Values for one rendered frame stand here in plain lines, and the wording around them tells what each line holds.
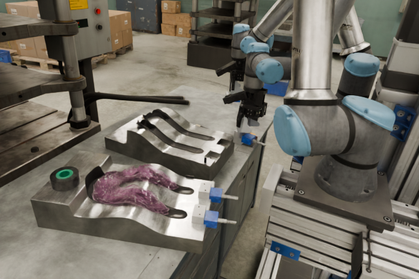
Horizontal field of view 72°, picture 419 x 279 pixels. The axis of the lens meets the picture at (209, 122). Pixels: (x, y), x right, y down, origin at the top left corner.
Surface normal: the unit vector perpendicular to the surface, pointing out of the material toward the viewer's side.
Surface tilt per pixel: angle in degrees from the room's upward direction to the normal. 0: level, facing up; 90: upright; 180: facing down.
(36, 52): 85
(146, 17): 90
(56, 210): 90
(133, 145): 90
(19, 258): 0
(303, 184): 0
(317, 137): 76
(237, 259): 0
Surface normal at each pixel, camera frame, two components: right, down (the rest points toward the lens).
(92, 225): -0.15, 0.44
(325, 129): 0.18, 0.11
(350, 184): -0.33, 0.12
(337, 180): -0.64, 0.01
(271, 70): 0.16, 0.46
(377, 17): -0.35, 0.41
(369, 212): 0.06, -0.89
